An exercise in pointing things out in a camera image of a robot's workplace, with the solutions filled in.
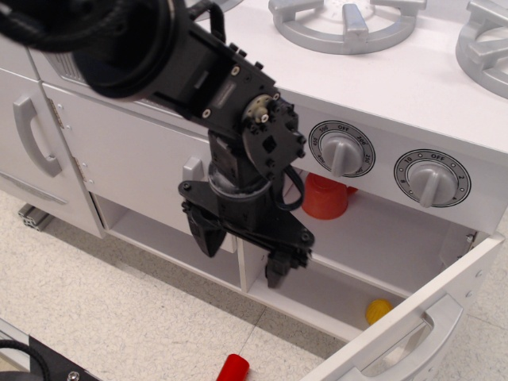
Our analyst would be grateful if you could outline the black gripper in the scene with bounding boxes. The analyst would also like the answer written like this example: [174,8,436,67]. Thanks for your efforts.
[177,180,316,289]

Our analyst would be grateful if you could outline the white oven door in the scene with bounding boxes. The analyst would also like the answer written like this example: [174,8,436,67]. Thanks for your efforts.
[305,233,505,380]

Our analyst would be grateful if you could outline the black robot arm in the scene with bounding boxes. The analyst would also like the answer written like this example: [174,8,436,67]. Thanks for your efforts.
[1,1,314,288]

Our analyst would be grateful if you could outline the orange plastic cup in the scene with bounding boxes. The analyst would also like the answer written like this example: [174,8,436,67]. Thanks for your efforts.
[302,173,357,220]

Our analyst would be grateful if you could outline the red cylinder on floor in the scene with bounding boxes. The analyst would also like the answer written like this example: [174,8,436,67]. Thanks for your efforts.
[216,354,250,381]

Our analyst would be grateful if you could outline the grey middle control knob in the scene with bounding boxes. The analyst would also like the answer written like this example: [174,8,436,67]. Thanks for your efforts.
[309,121,375,178]

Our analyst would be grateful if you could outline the grey control knob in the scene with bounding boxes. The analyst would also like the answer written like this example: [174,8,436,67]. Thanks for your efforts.
[394,148,471,208]
[309,121,375,178]

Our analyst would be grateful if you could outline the white middle cabinet door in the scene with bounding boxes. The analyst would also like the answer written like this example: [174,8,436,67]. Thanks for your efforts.
[41,81,239,254]

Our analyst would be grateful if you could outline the white cabinet door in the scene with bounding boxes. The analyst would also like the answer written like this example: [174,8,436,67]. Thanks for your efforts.
[41,81,239,254]
[1,70,103,237]

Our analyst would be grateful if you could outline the yellow toy corn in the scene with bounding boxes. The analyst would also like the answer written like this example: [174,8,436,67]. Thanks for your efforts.
[365,298,393,325]

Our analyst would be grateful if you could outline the grey right control knob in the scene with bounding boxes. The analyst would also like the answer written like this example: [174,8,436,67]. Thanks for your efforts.
[394,148,471,208]

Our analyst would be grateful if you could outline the white toy kitchen cabinet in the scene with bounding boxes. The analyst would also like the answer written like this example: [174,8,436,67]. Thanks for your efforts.
[1,1,507,380]

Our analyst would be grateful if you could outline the white left cabinet door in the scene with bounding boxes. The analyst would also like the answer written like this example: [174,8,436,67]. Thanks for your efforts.
[1,70,103,237]

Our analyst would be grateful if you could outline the silver centre stove burner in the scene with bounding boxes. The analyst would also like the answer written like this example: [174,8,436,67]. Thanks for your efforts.
[268,1,427,55]

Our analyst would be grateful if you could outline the silver stove burner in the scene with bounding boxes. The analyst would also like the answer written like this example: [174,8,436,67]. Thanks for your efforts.
[456,1,507,98]
[268,1,427,55]

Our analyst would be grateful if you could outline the silver sink basin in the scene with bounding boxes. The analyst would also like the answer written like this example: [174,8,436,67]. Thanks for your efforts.
[184,0,242,21]

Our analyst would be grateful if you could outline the silver right stove burner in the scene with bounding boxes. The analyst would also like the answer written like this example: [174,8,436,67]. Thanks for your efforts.
[456,1,507,98]

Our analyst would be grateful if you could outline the silver middle door handle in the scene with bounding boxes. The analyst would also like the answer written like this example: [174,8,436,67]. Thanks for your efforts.
[183,156,206,186]

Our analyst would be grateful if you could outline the silver oven door handle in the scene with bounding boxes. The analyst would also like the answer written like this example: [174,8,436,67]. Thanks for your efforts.
[360,294,464,380]

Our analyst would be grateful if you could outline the aluminium extrusion rail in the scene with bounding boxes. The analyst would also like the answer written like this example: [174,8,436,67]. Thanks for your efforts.
[18,204,53,232]

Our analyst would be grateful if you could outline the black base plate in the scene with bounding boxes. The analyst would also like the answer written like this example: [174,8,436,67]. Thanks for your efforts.
[29,337,100,381]

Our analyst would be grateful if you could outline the black braided cable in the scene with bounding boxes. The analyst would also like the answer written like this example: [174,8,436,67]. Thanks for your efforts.
[0,339,44,381]

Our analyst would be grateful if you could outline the silver left door handle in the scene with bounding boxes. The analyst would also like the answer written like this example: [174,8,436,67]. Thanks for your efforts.
[12,96,62,178]

